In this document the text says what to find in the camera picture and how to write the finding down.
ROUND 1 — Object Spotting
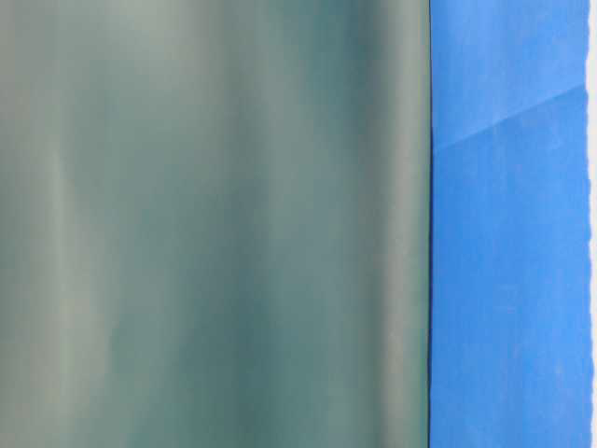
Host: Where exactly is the blue table cloth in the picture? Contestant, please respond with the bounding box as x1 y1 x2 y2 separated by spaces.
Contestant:
429 1 593 447

